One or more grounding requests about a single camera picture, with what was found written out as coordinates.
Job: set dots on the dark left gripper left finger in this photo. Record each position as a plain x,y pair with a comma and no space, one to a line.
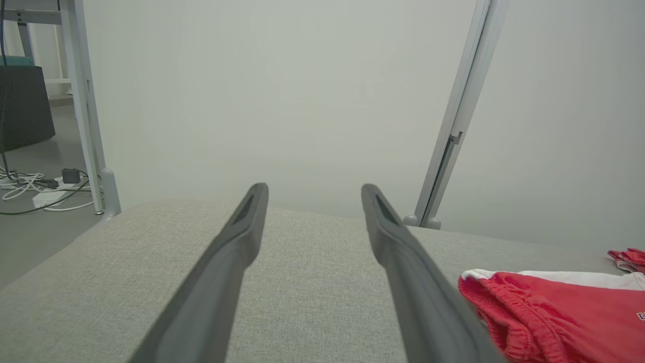
211,302

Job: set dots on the red shorts with white band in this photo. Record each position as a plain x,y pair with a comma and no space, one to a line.
564,312

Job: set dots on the dark grey bin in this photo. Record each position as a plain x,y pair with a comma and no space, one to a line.
25,106

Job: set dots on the grey partition joint post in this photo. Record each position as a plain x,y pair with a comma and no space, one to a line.
468,101

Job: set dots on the white table frame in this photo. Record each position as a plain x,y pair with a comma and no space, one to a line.
30,17

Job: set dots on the grey partition post with castor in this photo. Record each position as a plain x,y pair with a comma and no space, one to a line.
83,101

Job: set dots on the teal box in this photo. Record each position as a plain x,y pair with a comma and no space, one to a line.
17,61

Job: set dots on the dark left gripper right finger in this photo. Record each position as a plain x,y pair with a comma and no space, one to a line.
423,312

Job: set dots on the black power adapter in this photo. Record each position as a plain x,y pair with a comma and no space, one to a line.
71,176

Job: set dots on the red basketball jersey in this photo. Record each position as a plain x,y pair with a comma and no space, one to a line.
630,258

